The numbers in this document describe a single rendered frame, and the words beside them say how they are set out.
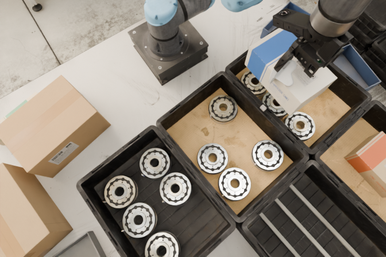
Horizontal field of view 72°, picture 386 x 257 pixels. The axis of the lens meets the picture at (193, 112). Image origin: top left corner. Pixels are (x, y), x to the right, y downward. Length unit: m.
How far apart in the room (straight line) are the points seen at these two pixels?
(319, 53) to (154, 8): 0.57
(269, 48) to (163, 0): 0.41
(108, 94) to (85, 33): 1.23
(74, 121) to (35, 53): 1.48
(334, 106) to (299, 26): 0.52
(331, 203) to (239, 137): 0.35
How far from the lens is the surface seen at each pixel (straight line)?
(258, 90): 0.99
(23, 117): 1.13
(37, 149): 1.06
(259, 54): 0.73
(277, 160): 0.92
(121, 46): 1.31
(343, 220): 1.01
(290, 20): 0.65
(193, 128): 0.95
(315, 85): 0.72
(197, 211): 0.91
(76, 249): 1.13
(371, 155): 0.99
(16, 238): 1.05
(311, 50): 0.63
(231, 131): 0.95
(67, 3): 2.64
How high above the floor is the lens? 1.73
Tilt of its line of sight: 69 degrees down
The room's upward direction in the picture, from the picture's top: 6 degrees counter-clockwise
